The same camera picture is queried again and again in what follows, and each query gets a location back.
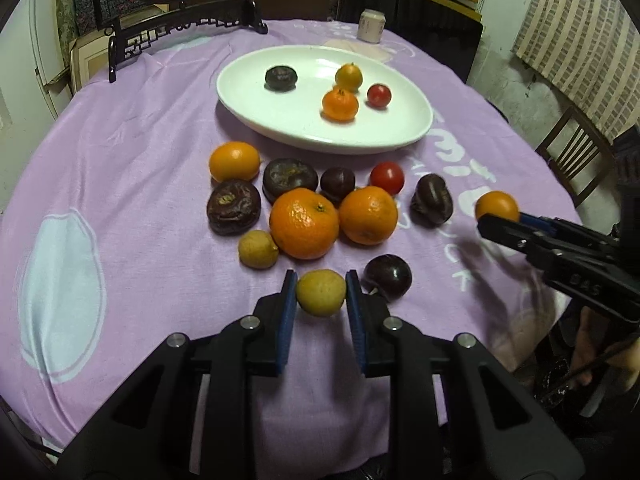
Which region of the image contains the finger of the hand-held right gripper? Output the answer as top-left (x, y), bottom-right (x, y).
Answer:
top-left (517, 212), bottom-right (621, 248)
top-left (476, 214), bottom-right (556, 261)

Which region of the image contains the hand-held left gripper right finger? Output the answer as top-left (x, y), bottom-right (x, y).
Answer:
top-left (344, 269), bottom-right (586, 480)

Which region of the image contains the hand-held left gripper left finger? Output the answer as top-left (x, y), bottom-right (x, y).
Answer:
top-left (57, 270), bottom-right (301, 480)

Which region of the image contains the smooth orange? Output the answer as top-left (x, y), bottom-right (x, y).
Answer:
top-left (474, 190), bottom-right (521, 223)
top-left (208, 141), bottom-right (262, 183)

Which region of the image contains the yellow longan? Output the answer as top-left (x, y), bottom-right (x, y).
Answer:
top-left (237, 229), bottom-right (280, 270)
top-left (295, 269), bottom-right (348, 318)

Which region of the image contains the dark purple cherry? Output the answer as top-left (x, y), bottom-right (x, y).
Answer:
top-left (319, 167), bottom-right (357, 202)
top-left (362, 254), bottom-right (413, 303)

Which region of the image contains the glossy dark water chestnut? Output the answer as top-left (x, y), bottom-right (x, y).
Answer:
top-left (410, 173), bottom-right (454, 227)

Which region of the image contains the large mandarin orange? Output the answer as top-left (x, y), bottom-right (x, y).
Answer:
top-left (269, 187), bottom-right (340, 261)

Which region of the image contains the red cherry tomato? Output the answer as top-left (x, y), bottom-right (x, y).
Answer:
top-left (366, 84), bottom-right (392, 109)
top-left (369, 161), bottom-right (405, 196)

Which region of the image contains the white oval plate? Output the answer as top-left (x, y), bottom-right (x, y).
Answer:
top-left (216, 45), bottom-right (434, 156)

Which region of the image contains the mandarin orange with green stem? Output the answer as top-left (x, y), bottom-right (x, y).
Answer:
top-left (321, 87), bottom-right (360, 122)

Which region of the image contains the small yellow kumquat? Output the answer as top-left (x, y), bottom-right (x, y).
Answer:
top-left (334, 62), bottom-right (363, 92)

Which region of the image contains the person's right hand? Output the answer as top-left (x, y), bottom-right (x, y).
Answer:
top-left (570, 307), bottom-right (640, 391)

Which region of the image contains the wooden chair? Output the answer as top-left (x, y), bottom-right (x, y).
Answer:
top-left (535, 106), bottom-right (618, 208)

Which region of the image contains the checkered curtain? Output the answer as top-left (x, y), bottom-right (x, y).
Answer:
top-left (512, 0), bottom-right (640, 141)

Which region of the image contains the black panel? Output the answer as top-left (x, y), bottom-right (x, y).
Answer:
top-left (336, 0), bottom-right (485, 86)

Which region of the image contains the purple printed tablecloth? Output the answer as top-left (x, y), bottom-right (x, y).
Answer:
top-left (0, 19), bottom-right (583, 466)

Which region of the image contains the white beverage can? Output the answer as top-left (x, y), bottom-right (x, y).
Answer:
top-left (357, 9), bottom-right (387, 44)

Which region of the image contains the brown wooden board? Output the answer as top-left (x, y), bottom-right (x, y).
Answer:
top-left (260, 0), bottom-right (341, 21)

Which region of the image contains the white door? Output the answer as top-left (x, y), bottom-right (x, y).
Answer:
top-left (0, 0), bottom-right (71, 126)

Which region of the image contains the leaning picture frame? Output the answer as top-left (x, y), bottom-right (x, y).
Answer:
top-left (69, 35), bottom-right (126, 93)

